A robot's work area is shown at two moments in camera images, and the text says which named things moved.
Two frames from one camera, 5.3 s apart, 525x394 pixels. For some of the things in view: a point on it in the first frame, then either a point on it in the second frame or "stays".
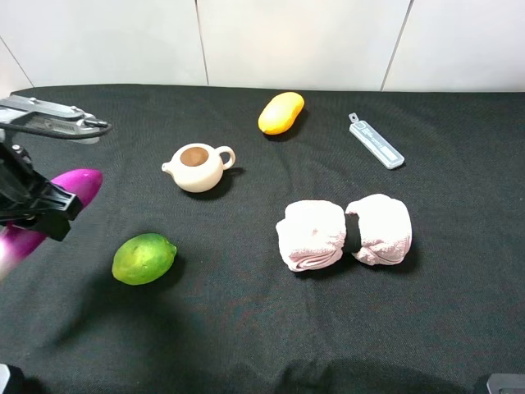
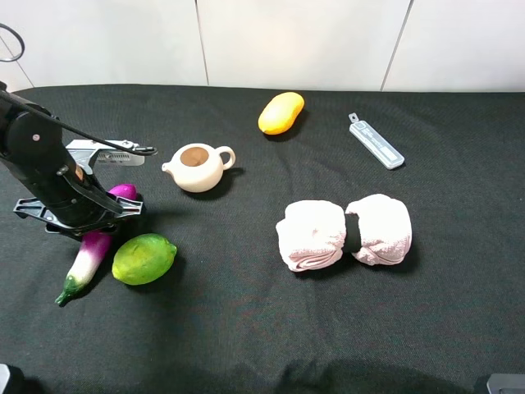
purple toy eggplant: x=16 y=240 → x=93 y=249
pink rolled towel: x=312 y=233 stays
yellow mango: x=280 y=112 stays
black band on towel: x=353 y=240 stays
